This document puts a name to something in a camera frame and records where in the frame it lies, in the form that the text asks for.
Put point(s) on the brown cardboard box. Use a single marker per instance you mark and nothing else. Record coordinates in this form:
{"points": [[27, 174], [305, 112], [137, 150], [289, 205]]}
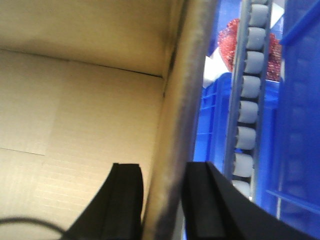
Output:
{"points": [[88, 83]]}

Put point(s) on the blue bin at right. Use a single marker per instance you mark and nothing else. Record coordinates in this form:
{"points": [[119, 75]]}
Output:
{"points": [[295, 169]]}

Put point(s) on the red mesh bag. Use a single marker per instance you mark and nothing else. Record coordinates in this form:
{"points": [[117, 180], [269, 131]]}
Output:
{"points": [[227, 41]]}

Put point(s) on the blue crate under rollers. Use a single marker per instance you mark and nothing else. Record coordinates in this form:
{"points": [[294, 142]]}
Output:
{"points": [[212, 128]]}

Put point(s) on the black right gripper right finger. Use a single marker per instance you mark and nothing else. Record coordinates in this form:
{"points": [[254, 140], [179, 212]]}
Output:
{"points": [[215, 210]]}

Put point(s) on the grey roller track right view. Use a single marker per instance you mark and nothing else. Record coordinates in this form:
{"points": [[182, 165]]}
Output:
{"points": [[247, 97]]}

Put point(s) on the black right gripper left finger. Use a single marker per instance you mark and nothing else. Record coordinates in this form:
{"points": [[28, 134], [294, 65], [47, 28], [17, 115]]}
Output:
{"points": [[115, 211]]}

